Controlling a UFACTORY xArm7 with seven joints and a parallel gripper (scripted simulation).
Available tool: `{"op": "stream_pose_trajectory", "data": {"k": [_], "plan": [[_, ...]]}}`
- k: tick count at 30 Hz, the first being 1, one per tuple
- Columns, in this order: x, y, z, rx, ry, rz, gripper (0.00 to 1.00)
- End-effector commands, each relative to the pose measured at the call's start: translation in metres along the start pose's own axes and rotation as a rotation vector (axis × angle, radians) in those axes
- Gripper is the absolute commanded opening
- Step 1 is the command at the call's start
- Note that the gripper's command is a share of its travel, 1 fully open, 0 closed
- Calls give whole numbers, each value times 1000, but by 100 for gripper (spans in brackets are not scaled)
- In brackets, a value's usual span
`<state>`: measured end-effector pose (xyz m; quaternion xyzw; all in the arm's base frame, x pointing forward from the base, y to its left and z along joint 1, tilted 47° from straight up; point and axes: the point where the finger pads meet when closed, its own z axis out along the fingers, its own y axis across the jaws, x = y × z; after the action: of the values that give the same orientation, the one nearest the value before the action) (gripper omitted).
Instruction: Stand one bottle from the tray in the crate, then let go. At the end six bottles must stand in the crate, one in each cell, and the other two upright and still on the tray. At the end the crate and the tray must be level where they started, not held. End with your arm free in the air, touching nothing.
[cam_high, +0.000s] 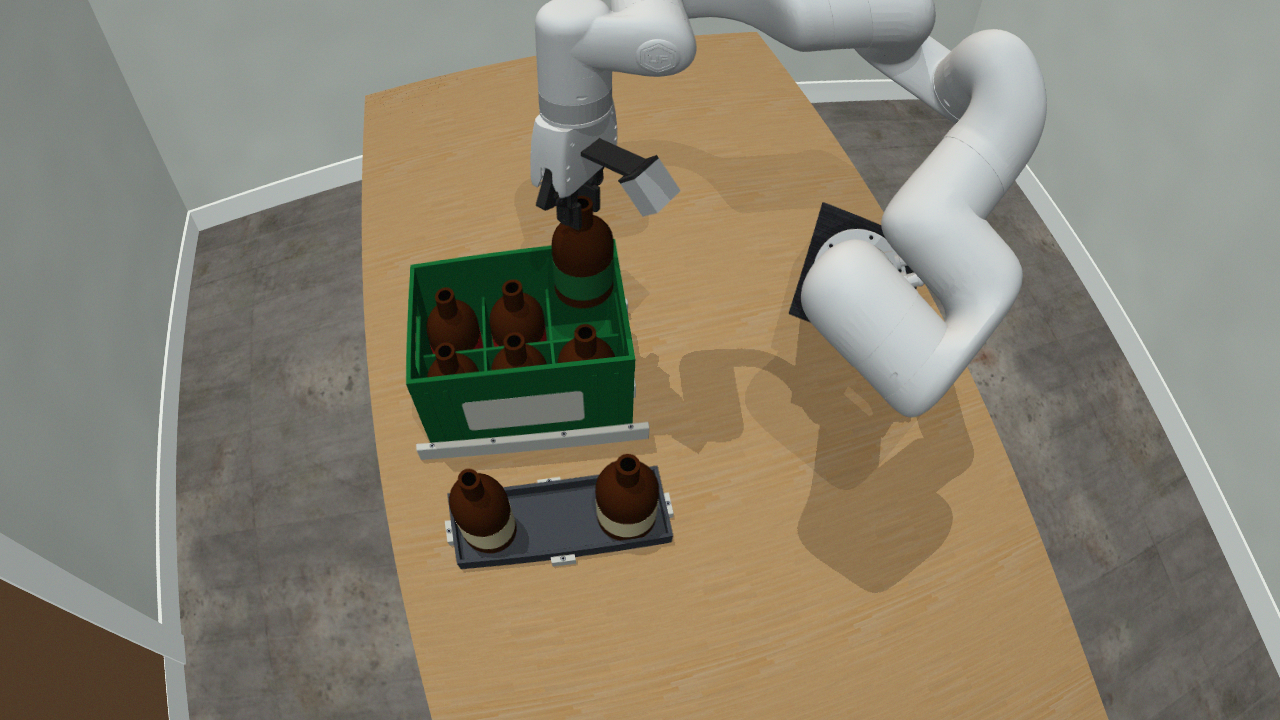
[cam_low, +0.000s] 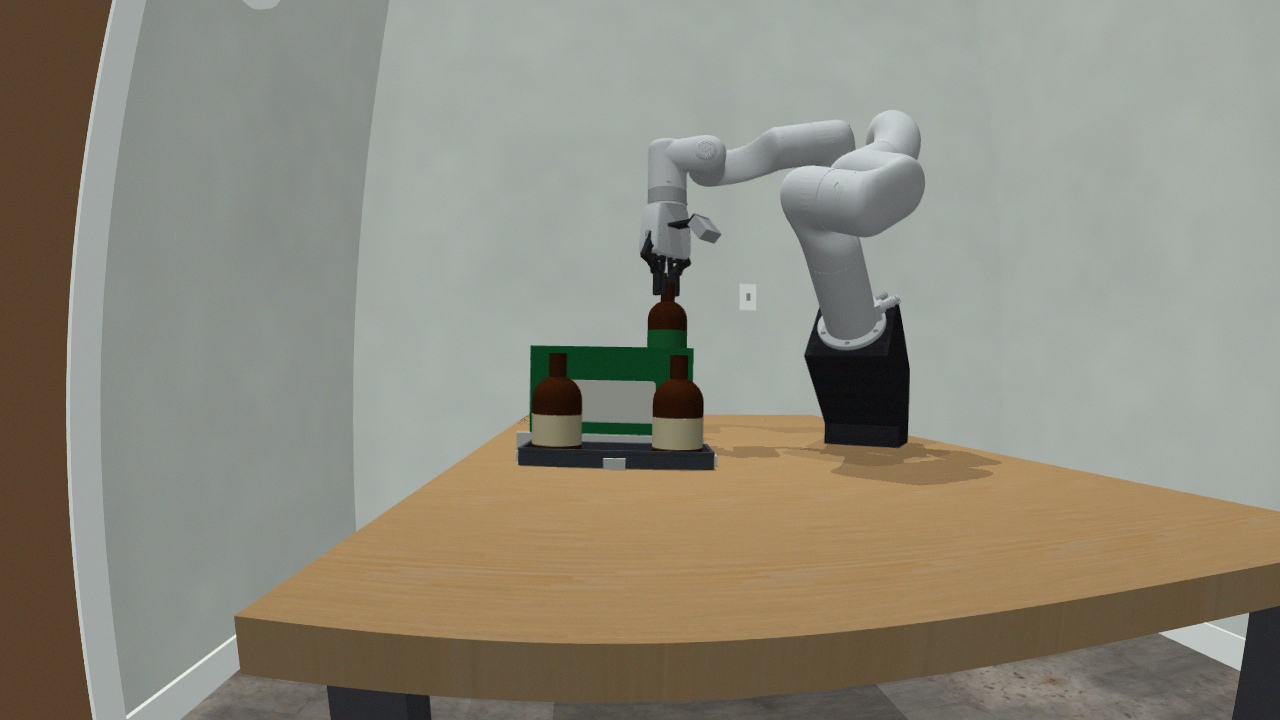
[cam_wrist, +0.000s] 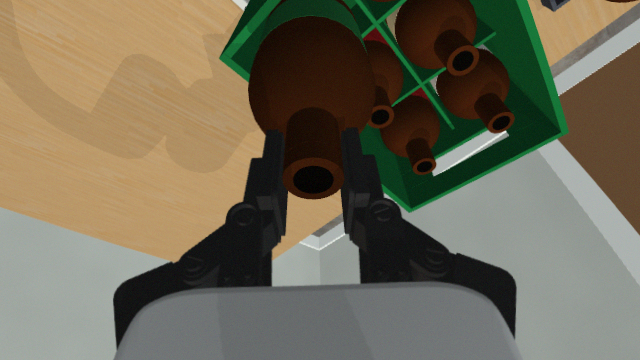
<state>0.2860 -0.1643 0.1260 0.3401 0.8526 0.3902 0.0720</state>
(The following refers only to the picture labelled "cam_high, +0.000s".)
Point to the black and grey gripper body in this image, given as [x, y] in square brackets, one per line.
[558, 147]

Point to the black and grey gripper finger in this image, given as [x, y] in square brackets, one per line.
[592, 190]
[548, 198]

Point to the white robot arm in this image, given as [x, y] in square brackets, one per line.
[866, 309]

